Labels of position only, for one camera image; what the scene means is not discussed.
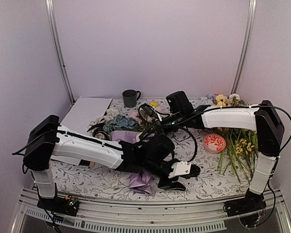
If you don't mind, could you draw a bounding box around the yellow flower stem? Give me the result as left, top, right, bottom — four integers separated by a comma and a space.
149, 101, 159, 108

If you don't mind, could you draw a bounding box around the red patterned bowl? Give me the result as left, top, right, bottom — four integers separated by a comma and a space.
204, 133, 226, 154

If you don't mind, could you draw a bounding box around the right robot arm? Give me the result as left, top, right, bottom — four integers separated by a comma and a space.
138, 91, 284, 212

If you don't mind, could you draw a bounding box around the white printed ribbon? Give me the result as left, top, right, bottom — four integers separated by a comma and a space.
108, 179, 121, 189

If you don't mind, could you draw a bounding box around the front aluminium rail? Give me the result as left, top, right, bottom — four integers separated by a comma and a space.
8, 186, 291, 233

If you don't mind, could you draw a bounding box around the right aluminium frame post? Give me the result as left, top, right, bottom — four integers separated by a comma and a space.
230, 0, 258, 94

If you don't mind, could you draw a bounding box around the left aluminium frame post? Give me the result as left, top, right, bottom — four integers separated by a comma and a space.
45, 0, 76, 105

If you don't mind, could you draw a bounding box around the blue hydrangea stem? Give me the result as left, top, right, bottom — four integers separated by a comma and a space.
102, 115, 139, 133

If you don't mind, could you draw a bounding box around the dark grey mug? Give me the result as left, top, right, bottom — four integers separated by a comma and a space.
122, 89, 141, 108

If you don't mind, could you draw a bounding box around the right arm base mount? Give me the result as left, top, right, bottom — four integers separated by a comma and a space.
223, 191, 266, 216

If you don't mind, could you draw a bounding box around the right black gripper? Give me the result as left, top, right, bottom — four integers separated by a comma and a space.
139, 111, 185, 140

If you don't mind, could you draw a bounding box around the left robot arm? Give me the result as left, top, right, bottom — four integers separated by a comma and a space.
13, 115, 191, 211

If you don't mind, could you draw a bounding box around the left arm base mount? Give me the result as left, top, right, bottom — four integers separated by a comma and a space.
37, 195, 80, 216

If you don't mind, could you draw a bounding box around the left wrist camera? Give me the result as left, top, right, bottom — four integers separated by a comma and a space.
168, 161, 200, 179

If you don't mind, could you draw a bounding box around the pile of fake flowers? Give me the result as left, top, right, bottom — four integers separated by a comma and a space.
200, 93, 259, 183

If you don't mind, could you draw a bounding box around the aluminium frame post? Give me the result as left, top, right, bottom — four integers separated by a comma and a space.
230, 0, 258, 94
45, 0, 76, 105

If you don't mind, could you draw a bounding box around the pink wrapping paper sheet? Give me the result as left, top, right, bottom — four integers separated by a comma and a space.
110, 130, 153, 195

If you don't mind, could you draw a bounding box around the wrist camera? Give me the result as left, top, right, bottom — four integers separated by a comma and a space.
138, 104, 162, 123
168, 161, 200, 179

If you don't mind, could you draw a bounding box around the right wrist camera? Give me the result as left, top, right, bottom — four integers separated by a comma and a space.
138, 104, 162, 123

